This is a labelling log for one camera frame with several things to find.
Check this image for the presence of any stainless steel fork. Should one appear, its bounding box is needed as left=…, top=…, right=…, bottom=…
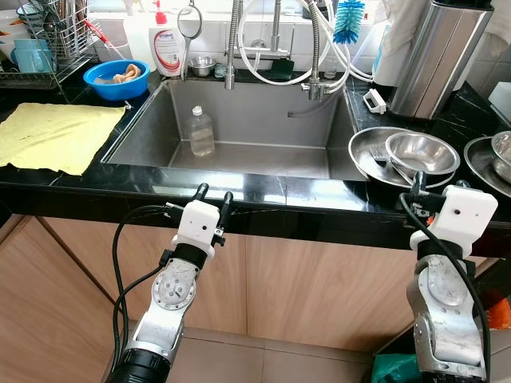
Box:
left=370, top=144, right=418, bottom=186

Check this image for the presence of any stainless steel plate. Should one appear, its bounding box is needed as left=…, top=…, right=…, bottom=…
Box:
left=348, top=126, right=461, bottom=190
left=464, top=136, right=511, bottom=198

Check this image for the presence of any chrome spring kitchen faucet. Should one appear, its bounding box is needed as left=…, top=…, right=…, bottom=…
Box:
left=225, top=0, right=292, bottom=90

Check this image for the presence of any clear plastic bottle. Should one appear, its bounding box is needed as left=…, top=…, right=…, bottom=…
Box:
left=188, top=105, right=216, bottom=158

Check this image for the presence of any stainless steel sink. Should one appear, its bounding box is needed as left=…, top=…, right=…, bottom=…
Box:
left=102, top=78, right=372, bottom=181

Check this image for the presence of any small white plastic clip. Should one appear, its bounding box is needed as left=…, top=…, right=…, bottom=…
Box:
left=363, top=89, right=389, bottom=116

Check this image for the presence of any light wood cabinet door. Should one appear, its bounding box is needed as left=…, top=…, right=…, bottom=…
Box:
left=40, top=217, right=248, bottom=336
left=244, top=235, right=488, bottom=352

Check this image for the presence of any stainless steel knife block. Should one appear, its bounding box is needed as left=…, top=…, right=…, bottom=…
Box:
left=389, top=0, right=496, bottom=121

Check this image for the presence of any blue plastic bowl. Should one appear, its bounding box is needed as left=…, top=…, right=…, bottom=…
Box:
left=83, top=59, right=151, bottom=102

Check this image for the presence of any small stainless steel bowl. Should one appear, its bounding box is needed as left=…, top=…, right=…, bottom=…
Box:
left=188, top=55, right=218, bottom=78

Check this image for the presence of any small orange object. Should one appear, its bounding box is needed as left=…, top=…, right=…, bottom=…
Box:
left=487, top=297, right=511, bottom=330

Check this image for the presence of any round metal strainer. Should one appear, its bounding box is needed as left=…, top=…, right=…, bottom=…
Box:
left=176, top=3, right=204, bottom=82

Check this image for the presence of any white red-capped dish soap bottle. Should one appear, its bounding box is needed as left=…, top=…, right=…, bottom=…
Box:
left=150, top=0, right=189, bottom=79

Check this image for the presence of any green scouring sponge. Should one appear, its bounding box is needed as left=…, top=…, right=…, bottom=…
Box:
left=267, top=57, right=298, bottom=82

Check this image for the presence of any yellow dish cloth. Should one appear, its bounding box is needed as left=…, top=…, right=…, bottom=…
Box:
left=0, top=102, right=127, bottom=176

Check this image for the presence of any plain white plastic bottle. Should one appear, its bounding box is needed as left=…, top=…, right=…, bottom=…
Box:
left=124, top=12, right=156, bottom=69

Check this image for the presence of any white floor appliance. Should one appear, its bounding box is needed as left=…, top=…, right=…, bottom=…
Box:
left=479, top=295, right=511, bottom=383

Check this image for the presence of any chrome flexible filter tap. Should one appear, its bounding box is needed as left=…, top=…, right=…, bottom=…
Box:
left=306, top=0, right=336, bottom=102

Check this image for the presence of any blue bottle brush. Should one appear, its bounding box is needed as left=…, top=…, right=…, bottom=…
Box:
left=333, top=0, right=366, bottom=45

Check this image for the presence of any light wood cabinet side panel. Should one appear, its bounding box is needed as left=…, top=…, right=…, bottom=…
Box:
left=0, top=214, right=117, bottom=383

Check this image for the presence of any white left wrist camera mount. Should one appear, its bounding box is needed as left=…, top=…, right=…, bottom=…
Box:
left=174, top=199, right=224, bottom=258

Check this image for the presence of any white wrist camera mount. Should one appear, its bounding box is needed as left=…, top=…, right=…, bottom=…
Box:
left=410, top=187, right=499, bottom=258
left=174, top=199, right=224, bottom=258

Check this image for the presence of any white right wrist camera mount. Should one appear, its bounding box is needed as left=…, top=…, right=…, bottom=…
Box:
left=410, top=187, right=499, bottom=258

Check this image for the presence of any white water hose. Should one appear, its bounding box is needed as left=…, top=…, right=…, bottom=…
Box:
left=238, top=0, right=317, bottom=87
left=323, top=16, right=376, bottom=85

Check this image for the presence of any red handled utensil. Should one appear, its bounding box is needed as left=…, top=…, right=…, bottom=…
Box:
left=84, top=20, right=113, bottom=47

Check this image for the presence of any metal wire dish rack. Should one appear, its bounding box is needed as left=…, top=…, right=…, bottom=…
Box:
left=0, top=0, right=90, bottom=90

